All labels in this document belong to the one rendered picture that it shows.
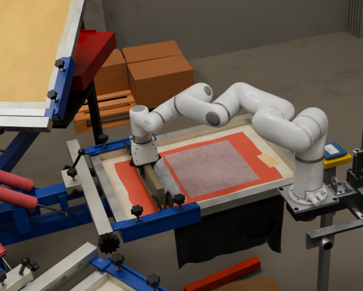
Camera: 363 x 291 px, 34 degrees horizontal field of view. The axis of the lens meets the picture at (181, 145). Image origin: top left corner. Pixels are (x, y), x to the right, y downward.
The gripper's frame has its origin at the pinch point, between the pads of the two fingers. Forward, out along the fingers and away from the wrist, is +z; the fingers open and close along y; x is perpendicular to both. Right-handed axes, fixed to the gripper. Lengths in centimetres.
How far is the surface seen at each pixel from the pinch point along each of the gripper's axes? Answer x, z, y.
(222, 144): 14.1, 6.0, 38.6
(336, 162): -18, 7, 76
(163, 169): 6.3, 5.6, 8.4
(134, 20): 319, 52, 75
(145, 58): 258, 64, 66
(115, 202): -11.6, 2.6, -16.3
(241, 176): -12.3, 6.0, 35.9
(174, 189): -9.6, 5.5, 8.3
